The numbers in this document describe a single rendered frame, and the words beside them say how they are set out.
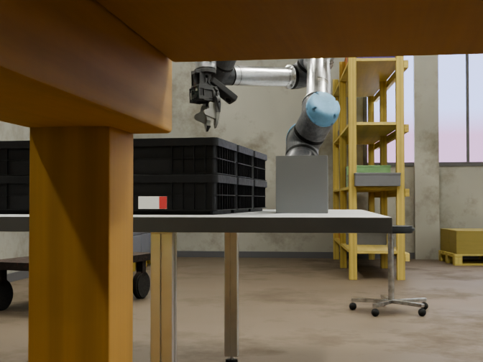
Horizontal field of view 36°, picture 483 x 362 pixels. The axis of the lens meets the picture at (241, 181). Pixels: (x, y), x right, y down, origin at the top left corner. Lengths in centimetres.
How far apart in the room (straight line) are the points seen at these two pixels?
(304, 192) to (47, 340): 168
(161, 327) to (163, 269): 15
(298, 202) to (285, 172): 11
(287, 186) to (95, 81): 184
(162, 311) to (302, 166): 76
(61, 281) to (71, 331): 6
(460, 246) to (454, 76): 228
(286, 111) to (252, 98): 48
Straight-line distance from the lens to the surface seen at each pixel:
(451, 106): 985
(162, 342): 203
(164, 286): 201
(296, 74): 293
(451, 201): 980
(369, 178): 700
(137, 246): 808
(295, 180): 249
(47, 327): 91
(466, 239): 890
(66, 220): 89
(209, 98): 261
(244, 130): 977
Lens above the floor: 74
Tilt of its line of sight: 2 degrees up
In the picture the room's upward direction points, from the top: straight up
